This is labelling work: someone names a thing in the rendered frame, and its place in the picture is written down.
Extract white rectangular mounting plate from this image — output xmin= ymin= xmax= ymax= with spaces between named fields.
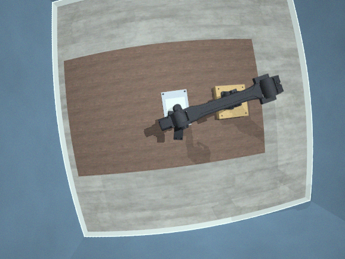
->
xmin=161 ymin=90 xmax=189 ymax=117

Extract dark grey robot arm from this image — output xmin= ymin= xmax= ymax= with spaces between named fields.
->
xmin=158 ymin=74 xmax=284 ymax=140

